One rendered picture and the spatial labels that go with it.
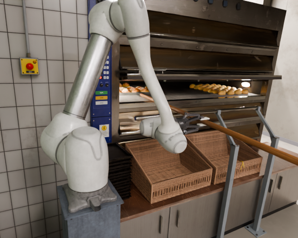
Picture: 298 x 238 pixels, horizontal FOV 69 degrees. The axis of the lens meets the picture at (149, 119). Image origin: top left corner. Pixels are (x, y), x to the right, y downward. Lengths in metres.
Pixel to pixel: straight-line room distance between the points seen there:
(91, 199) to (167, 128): 0.43
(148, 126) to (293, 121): 4.32
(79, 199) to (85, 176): 0.10
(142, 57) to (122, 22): 0.16
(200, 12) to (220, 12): 0.22
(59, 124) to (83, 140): 0.20
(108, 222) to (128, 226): 0.62
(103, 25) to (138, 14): 0.17
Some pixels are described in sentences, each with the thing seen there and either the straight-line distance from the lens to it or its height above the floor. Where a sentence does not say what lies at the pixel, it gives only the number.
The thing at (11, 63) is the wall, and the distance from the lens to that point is 1.62.
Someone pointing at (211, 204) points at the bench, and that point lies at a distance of 1.92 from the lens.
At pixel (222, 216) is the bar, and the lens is 2.03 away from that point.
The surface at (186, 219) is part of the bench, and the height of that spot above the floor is 0.39.
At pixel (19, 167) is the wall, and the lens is 1.79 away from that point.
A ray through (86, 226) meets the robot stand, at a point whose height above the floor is 0.93.
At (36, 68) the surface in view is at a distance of 1.54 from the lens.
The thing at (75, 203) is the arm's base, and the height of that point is 1.02.
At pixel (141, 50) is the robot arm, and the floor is 1.57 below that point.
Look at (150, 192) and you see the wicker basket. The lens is 1.57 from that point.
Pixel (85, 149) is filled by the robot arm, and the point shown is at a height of 1.22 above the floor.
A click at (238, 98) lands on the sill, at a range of 2.55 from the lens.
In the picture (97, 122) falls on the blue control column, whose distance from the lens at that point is 1.70.
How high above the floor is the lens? 1.55
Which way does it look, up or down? 16 degrees down
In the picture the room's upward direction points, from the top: 3 degrees clockwise
